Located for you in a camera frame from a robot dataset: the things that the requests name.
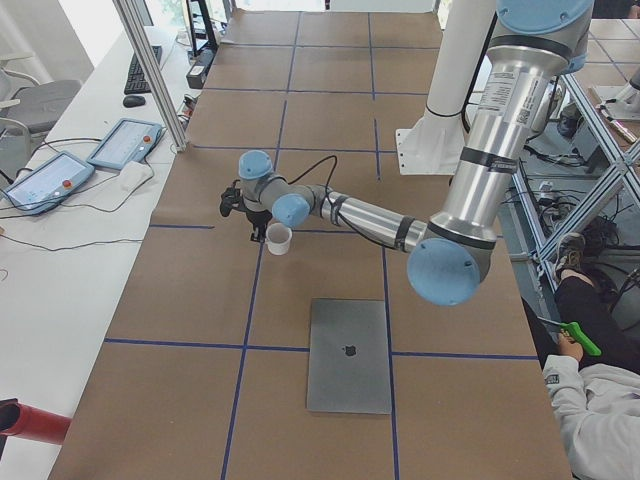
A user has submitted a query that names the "person's black trouser leg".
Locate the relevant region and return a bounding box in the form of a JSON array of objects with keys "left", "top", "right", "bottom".
[{"left": 555, "top": 269, "right": 639, "bottom": 373}]

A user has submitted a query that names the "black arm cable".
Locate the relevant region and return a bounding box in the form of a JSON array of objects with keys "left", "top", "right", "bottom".
[{"left": 288, "top": 154, "right": 401, "bottom": 249}]

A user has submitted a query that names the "green handled tool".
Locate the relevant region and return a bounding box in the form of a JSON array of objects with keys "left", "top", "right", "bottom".
[{"left": 538, "top": 317, "right": 602, "bottom": 357}]

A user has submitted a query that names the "person's hand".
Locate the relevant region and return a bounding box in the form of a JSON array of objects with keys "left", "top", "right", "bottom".
[{"left": 557, "top": 333, "right": 584, "bottom": 362}]

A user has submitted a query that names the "red cylinder tube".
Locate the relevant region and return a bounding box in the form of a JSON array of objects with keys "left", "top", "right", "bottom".
[{"left": 1, "top": 399, "right": 71, "bottom": 445}]

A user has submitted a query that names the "black box device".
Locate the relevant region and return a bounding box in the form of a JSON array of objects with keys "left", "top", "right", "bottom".
[{"left": 186, "top": 49, "right": 216, "bottom": 90}]

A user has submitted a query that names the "grey sneaker shoe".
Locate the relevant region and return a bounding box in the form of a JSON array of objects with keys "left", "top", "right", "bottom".
[{"left": 553, "top": 232, "right": 586, "bottom": 282}]

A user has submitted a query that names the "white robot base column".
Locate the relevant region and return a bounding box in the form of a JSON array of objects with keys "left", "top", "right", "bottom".
[{"left": 396, "top": 0, "right": 496, "bottom": 175}]

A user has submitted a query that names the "far blue teach pendant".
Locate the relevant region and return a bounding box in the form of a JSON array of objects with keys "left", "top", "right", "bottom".
[{"left": 87, "top": 118, "right": 163, "bottom": 170}]

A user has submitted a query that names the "white paper cup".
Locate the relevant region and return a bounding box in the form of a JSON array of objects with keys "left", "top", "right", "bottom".
[{"left": 265, "top": 223, "right": 293, "bottom": 256}]

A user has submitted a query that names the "aluminium lattice frame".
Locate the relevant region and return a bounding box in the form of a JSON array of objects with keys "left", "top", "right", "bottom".
[{"left": 509, "top": 19, "right": 640, "bottom": 301}]

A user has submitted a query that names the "grey office chair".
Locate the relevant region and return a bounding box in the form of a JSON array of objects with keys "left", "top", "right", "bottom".
[{"left": 1, "top": 52, "right": 82, "bottom": 142}]

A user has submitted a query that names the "long blue tape strip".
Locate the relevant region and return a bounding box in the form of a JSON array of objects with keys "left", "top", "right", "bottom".
[{"left": 220, "top": 11, "right": 303, "bottom": 480}]

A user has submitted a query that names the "white crumpled cloth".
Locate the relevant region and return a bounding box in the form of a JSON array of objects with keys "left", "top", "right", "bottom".
[{"left": 117, "top": 162, "right": 153, "bottom": 192}]

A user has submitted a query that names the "grey sweatshirt sleeve forearm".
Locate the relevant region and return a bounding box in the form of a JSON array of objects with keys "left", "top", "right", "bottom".
[{"left": 543, "top": 355, "right": 639, "bottom": 479}]

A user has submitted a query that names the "black keyboard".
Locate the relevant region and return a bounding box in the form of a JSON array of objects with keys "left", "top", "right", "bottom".
[{"left": 124, "top": 55, "right": 151, "bottom": 95}]

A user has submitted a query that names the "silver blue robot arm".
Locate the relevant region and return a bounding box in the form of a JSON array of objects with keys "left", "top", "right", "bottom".
[{"left": 220, "top": 1, "right": 593, "bottom": 306}]

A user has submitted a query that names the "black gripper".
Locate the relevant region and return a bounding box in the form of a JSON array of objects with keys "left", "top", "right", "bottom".
[{"left": 245, "top": 210, "right": 271, "bottom": 243}]

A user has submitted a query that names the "blue teach pendant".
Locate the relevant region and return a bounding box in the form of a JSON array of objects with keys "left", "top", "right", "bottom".
[
  {"left": 2, "top": 151, "right": 95, "bottom": 215},
  {"left": 87, "top": 118, "right": 163, "bottom": 170}
]

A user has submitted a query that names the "black computer mouse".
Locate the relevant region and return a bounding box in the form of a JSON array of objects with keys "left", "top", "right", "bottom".
[{"left": 122, "top": 94, "right": 146, "bottom": 108}]

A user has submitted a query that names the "aluminium frame post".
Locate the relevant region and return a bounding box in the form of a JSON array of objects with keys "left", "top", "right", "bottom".
[{"left": 113, "top": 0, "right": 187, "bottom": 152}]

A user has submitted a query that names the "near blue teach pendant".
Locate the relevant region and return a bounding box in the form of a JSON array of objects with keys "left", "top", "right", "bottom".
[{"left": 2, "top": 151, "right": 95, "bottom": 215}]

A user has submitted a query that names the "crosswise blue tape strip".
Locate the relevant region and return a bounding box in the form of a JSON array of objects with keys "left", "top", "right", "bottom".
[{"left": 103, "top": 337, "right": 538, "bottom": 362}]

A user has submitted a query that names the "grey closed Apple laptop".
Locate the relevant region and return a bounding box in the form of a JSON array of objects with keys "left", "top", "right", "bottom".
[{"left": 306, "top": 298, "right": 391, "bottom": 414}]

